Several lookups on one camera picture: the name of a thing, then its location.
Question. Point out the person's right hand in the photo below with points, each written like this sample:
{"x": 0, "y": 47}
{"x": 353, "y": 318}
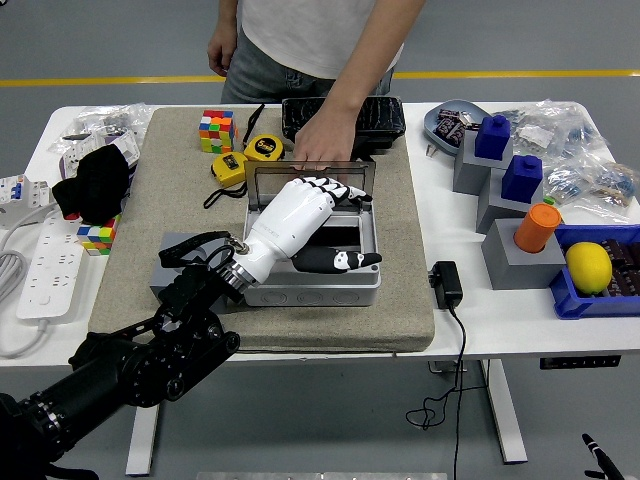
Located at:
{"x": 221, "y": 50}

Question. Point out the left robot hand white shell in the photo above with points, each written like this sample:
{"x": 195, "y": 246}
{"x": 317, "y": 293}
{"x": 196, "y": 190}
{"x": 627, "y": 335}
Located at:
{"x": 290, "y": 220}

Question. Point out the person's left hand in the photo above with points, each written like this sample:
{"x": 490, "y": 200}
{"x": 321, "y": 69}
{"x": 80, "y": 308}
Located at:
{"x": 325, "y": 140}

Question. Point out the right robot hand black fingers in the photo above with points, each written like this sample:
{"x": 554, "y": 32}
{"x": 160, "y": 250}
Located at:
{"x": 602, "y": 457}

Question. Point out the smoky transparent box lid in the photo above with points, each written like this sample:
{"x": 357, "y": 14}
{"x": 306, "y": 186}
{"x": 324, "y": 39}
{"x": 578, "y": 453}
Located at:
{"x": 265, "y": 185}

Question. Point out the grey electrical enclosure box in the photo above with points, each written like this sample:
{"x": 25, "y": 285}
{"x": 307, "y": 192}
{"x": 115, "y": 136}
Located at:
{"x": 360, "y": 297}

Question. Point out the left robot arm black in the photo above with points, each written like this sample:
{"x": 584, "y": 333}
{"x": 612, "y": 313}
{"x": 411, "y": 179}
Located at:
{"x": 110, "y": 370}

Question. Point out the person's left forearm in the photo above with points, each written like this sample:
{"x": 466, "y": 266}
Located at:
{"x": 372, "y": 70}

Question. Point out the person's right forearm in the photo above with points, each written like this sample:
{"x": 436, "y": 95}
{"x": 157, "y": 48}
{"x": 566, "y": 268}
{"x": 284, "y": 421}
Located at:
{"x": 226, "y": 15}

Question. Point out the orange cylinder battery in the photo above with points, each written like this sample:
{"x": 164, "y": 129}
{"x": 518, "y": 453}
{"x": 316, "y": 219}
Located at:
{"x": 537, "y": 227}

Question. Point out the yellow tape measure black label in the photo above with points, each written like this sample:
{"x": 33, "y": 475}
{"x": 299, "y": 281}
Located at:
{"x": 264, "y": 147}

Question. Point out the black crackled plastic case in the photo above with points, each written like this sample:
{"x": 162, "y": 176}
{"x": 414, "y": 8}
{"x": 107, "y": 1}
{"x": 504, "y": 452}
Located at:
{"x": 385, "y": 117}

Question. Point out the large colourful puzzle cube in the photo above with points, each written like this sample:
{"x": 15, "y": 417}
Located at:
{"x": 217, "y": 131}

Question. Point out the person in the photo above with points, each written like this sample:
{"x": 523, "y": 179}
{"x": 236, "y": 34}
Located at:
{"x": 310, "y": 35}

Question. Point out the black table control panel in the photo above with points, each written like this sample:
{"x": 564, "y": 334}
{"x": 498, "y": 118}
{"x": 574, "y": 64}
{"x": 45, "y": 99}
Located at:
{"x": 580, "y": 362}

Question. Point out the white table leg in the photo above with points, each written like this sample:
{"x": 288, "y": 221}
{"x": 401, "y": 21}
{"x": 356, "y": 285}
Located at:
{"x": 505, "y": 415}
{"x": 142, "y": 445}

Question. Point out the small metal screws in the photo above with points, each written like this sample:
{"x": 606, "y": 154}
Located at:
{"x": 432, "y": 150}

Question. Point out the clear plastic parts bag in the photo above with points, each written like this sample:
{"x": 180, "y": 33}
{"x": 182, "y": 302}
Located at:
{"x": 615, "y": 187}
{"x": 550, "y": 125}
{"x": 125, "y": 114}
{"x": 70, "y": 142}
{"x": 565, "y": 182}

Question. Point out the grey-brown fabric mat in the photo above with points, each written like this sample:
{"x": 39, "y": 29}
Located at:
{"x": 350, "y": 325}

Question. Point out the dark wrapped packet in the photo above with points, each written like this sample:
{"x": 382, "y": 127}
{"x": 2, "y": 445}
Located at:
{"x": 450, "y": 132}
{"x": 449, "y": 115}

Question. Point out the grey cube holder block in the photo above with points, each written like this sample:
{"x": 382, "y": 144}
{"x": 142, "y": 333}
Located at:
{"x": 467, "y": 172}
{"x": 492, "y": 210}
{"x": 159, "y": 281}
{"x": 520, "y": 270}

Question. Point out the blue-grey oval dish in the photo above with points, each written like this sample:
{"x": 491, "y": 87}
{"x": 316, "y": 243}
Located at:
{"x": 467, "y": 106}

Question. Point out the blue plastic storage bin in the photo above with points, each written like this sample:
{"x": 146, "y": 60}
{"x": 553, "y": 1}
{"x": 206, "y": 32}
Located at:
{"x": 590, "y": 306}

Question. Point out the blue square bottle block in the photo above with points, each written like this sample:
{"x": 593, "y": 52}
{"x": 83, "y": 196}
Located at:
{"x": 492, "y": 140}
{"x": 522, "y": 180}

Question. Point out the black power adapter plug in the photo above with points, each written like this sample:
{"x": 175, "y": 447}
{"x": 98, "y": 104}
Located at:
{"x": 447, "y": 285}

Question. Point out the black cloth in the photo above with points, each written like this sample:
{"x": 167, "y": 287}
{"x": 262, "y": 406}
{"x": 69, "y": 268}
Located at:
{"x": 95, "y": 185}

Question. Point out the yellow lemon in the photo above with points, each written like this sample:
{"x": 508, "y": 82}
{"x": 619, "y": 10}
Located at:
{"x": 589, "y": 267}

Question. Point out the small colourful puzzle cube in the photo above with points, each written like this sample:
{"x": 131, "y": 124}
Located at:
{"x": 97, "y": 237}

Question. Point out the dark brown component pile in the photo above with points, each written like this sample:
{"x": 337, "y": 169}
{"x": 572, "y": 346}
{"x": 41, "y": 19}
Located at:
{"x": 625, "y": 260}

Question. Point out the small green piece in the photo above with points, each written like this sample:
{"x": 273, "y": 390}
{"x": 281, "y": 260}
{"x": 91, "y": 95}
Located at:
{"x": 549, "y": 200}

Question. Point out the white circuit breaker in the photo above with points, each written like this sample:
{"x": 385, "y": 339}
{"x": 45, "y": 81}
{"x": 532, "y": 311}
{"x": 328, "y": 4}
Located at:
{"x": 32, "y": 192}

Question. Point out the white power strip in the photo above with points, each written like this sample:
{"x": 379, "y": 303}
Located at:
{"x": 50, "y": 270}

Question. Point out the silver under-table bracket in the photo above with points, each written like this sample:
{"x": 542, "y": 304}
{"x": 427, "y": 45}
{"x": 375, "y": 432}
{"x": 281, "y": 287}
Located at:
{"x": 440, "y": 366}

